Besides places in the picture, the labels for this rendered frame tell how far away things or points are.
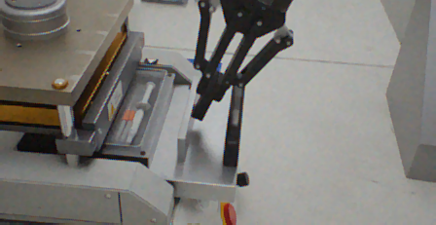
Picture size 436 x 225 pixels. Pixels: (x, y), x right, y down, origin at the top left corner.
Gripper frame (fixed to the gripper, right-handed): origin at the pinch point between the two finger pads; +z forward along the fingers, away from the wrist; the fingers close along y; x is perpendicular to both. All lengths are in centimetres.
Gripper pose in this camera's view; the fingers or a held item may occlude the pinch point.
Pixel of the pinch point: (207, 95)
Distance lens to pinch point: 65.6
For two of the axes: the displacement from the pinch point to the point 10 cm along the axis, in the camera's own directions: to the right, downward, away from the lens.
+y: 9.1, 3.8, 1.4
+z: -3.9, 7.2, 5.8
